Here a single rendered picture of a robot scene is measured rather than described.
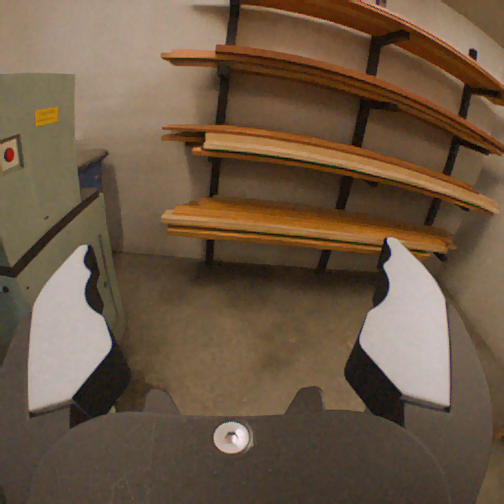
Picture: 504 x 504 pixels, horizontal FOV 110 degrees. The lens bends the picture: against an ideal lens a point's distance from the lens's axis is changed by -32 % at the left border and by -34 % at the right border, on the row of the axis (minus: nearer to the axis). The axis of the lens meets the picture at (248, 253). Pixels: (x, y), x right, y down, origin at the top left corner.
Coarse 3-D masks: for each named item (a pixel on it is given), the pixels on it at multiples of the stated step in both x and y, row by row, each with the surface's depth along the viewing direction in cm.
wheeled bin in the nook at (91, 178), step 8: (80, 152) 140; (88, 152) 142; (96, 152) 146; (104, 152) 152; (80, 160) 127; (88, 160) 132; (96, 160) 141; (80, 168) 122; (88, 168) 139; (96, 168) 152; (80, 176) 131; (88, 176) 142; (96, 176) 155; (80, 184) 133; (88, 184) 144; (96, 184) 157
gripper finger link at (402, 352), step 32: (384, 256) 10; (384, 288) 8; (416, 288) 7; (384, 320) 6; (416, 320) 6; (352, 352) 6; (384, 352) 5; (416, 352) 5; (448, 352) 5; (352, 384) 6; (384, 384) 5; (416, 384) 5; (448, 384) 4
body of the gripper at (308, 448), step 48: (96, 432) 3; (144, 432) 4; (192, 432) 4; (240, 432) 4; (288, 432) 4; (336, 432) 4; (384, 432) 3; (48, 480) 2; (96, 480) 3; (144, 480) 3; (192, 480) 3; (240, 480) 3; (288, 480) 3; (336, 480) 3; (384, 480) 3; (432, 480) 2
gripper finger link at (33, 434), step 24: (24, 336) 5; (24, 360) 5; (0, 384) 4; (24, 384) 4; (0, 408) 3; (24, 408) 4; (72, 408) 4; (0, 432) 3; (24, 432) 3; (48, 432) 3; (0, 456) 2; (24, 456) 3; (0, 480) 2; (24, 480) 2
